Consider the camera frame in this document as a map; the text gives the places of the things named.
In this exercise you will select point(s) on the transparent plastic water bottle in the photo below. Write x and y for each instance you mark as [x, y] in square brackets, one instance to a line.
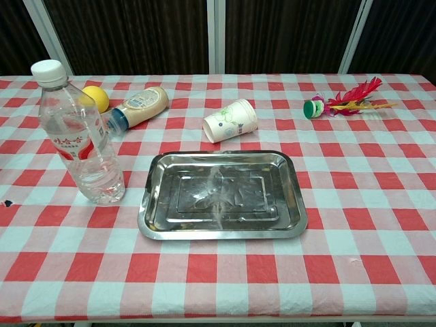
[81, 143]

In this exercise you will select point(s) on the rectangular metal tray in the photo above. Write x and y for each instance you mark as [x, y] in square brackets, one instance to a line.
[221, 194]

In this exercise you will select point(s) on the beige squeeze sauce bottle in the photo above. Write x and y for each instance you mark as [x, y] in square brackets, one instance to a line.
[144, 104]

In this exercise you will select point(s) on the floral paper cup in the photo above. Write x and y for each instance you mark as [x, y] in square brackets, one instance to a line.
[230, 121]

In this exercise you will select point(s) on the yellow ball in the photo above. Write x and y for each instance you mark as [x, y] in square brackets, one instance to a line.
[97, 97]

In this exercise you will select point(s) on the red feather shuttlecock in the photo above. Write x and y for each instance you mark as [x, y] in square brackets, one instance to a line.
[344, 100]

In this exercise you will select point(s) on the white metal frame post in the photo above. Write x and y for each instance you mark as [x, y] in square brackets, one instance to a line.
[354, 35]
[215, 35]
[49, 34]

